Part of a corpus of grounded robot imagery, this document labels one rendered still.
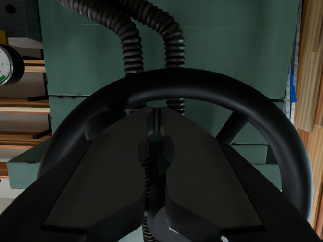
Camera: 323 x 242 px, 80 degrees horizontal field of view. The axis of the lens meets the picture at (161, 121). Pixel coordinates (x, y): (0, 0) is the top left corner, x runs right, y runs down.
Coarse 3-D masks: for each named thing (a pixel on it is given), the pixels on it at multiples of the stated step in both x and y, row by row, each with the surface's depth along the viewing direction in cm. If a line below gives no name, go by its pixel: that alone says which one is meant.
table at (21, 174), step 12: (24, 156) 40; (36, 156) 41; (12, 168) 38; (24, 168) 38; (36, 168) 38; (156, 168) 36; (264, 168) 39; (276, 168) 39; (12, 180) 38; (24, 180) 39; (276, 180) 40
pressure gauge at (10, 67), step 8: (0, 32) 29; (0, 40) 29; (0, 48) 27; (8, 48) 28; (0, 56) 28; (8, 56) 27; (16, 56) 29; (0, 64) 28; (8, 64) 28; (16, 64) 29; (0, 72) 28; (8, 72) 28; (16, 72) 29; (0, 80) 28; (8, 80) 28; (16, 80) 30
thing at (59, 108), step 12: (60, 96) 35; (72, 96) 36; (84, 96) 36; (60, 108) 36; (72, 108) 36; (192, 108) 36; (204, 108) 36; (216, 108) 36; (60, 120) 36; (156, 120) 37; (192, 120) 37; (204, 120) 37; (216, 120) 37; (156, 132) 37; (216, 132) 37; (240, 132) 38; (252, 132) 38; (264, 144) 38
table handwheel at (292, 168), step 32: (96, 96) 17; (128, 96) 17; (160, 96) 17; (192, 96) 17; (224, 96) 17; (256, 96) 17; (64, 128) 17; (224, 128) 19; (256, 128) 19; (288, 128) 18; (160, 160) 30; (288, 160) 19; (160, 192) 19; (288, 192) 20; (160, 224) 18
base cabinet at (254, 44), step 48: (48, 0) 32; (192, 0) 32; (240, 0) 32; (288, 0) 33; (48, 48) 33; (96, 48) 34; (144, 48) 34; (192, 48) 34; (240, 48) 34; (288, 48) 34
